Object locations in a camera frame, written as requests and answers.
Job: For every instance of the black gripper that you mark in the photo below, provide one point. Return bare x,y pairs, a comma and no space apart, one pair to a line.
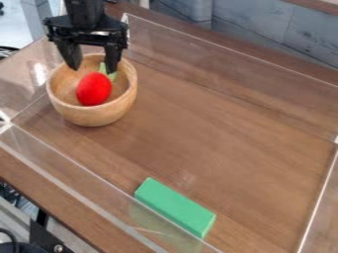
85,25

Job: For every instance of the red fruit with green leaf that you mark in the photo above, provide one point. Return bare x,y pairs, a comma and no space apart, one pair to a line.
94,87

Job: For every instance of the green rectangular block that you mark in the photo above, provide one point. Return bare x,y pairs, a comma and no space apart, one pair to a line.
176,207

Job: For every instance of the black clamp under table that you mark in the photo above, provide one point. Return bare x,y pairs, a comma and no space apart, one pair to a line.
44,239

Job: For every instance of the clear acrylic corner bracket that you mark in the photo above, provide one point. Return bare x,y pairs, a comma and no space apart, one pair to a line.
124,20

